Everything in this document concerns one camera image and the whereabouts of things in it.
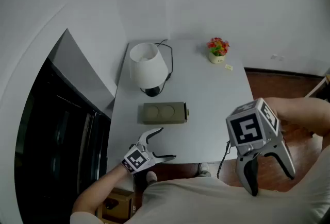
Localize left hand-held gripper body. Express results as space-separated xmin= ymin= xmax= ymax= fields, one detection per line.
xmin=120 ymin=137 xmax=157 ymax=175

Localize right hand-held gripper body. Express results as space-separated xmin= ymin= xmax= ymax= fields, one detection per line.
xmin=225 ymin=97 xmax=284 ymax=159

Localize olive drawer box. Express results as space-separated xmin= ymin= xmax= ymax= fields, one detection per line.
xmin=137 ymin=101 xmax=191 ymax=125

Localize person's left forearm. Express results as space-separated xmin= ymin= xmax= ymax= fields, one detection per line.
xmin=72 ymin=163 xmax=135 ymax=218

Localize person's right forearm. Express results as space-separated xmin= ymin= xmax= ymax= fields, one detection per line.
xmin=262 ymin=96 xmax=330 ymax=151

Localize person's left shoe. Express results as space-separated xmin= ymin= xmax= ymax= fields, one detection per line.
xmin=146 ymin=171 xmax=158 ymax=184

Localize person's shoe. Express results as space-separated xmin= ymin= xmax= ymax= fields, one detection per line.
xmin=146 ymin=171 xmax=158 ymax=184
xmin=197 ymin=162 xmax=212 ymax=177

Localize person's right shoe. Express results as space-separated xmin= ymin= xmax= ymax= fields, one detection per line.
xmin=197 ymin=162 xmax=212 ymax=177

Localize yellow wooden floor box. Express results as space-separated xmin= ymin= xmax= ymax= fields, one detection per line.
xmin=96 ymin=188 xmax=135 ymax=224

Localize person's white shirt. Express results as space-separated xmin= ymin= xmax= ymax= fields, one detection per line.
xmin=69 ymin=145 xmax=330 ymax=224

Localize white table lamp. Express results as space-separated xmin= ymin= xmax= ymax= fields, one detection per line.
xmin=128 ymin=42 xmax=169 ymax=97

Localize black glass cabinet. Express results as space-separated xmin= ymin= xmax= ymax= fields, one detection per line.
xmin=14 ymin=57 xmax=112 ymax=224

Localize potted red flower plant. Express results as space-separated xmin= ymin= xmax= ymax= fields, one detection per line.
xmin=206 ymin=37 xmax=230 ymax=64

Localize black hanging cable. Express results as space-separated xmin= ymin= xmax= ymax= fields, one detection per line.
xmin=216 ymin=140 xmax=232 ymax=179

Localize black lamp cable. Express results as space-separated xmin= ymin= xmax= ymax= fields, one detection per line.
xmin=154 ymin=39 xmax=174 ymax=95

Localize wooden table with black frame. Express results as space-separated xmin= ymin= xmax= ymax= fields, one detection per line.
xmin=305 ymin=75 xmax=330 ymax=101

